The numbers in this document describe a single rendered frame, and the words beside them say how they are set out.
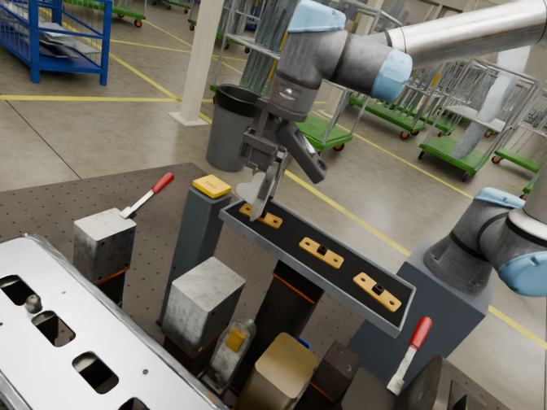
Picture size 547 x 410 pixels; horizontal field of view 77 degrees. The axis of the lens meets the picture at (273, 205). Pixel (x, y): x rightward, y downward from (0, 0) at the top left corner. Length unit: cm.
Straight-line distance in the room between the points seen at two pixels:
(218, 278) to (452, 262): 56
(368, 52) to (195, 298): 45
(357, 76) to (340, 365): 43
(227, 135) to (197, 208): 252
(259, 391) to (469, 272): 56
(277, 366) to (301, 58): 45
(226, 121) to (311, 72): 267
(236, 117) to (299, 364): 275
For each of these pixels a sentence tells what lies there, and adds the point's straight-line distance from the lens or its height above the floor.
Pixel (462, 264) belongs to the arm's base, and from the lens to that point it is 91.
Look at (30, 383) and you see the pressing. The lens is 61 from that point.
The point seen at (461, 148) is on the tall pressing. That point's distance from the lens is 668.
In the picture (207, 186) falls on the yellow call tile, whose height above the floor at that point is 116.
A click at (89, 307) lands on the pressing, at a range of 67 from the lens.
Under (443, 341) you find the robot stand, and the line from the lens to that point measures 97.
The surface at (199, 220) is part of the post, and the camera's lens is 75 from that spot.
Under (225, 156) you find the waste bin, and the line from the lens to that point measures 332.
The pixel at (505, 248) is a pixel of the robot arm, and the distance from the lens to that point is 78.
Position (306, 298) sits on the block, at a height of 109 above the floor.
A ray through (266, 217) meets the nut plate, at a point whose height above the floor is 116.
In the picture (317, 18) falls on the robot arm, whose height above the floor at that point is 152.
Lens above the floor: 152
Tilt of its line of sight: 29 degrees down
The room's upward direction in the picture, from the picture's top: 21 degrees clockwise
